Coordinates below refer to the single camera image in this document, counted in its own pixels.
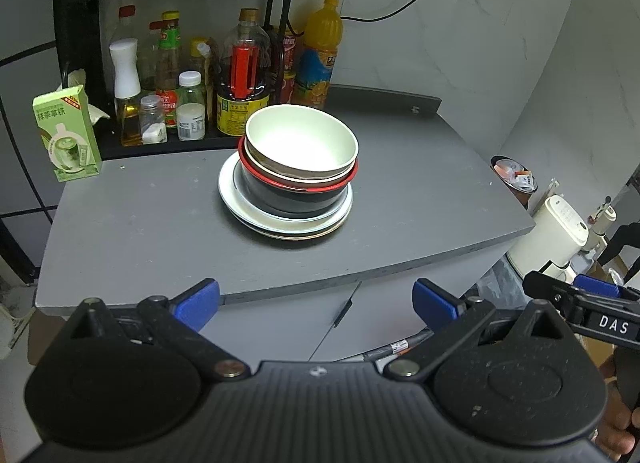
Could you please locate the copper pot with packets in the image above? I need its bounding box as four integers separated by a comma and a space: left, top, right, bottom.
490, 156, 538, 209

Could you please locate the black metal shelf rack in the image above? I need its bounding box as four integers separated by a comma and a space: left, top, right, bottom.
53, 0, 292, 160

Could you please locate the red soda can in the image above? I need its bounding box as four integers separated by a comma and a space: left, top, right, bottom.
280, 30, 297, 104

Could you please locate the orange juice bottle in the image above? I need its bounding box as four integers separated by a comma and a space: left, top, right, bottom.
292, 0, 343, 109

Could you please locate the soy sauce bottle red handle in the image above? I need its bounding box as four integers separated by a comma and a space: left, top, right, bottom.
217, 8, 271, 137

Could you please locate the cream white bowl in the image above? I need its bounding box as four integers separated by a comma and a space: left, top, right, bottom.
245, 105, 359, 174

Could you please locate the red black bowl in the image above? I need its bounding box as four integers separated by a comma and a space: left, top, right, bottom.
236, 149, 355, 218

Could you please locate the white rice cooker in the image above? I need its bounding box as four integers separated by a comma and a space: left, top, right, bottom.
506, 194, 589, 282

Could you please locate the oil bottle white cap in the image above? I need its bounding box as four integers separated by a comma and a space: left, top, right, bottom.
110, 38, 141, 147

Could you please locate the green tea carton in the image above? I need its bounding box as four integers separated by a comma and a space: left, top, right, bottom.
32, 85, 102, 183

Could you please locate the flower pattern white plate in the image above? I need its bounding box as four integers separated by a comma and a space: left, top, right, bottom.
217, 150, 355, 242

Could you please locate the small clear spice jar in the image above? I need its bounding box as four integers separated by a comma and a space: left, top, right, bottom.
139, 94, 167, 145

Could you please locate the sweet print white plate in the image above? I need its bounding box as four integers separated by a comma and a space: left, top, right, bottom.
224, 161, 352, 237

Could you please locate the right hand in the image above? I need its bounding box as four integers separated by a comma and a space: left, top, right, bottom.
594, 355, 639, 462

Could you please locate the white cap seasoning jar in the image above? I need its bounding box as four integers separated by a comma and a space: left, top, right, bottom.
176, 70, 206, 142

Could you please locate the green label sauce bottle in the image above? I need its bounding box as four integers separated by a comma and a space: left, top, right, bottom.
155, 10, 181, 131

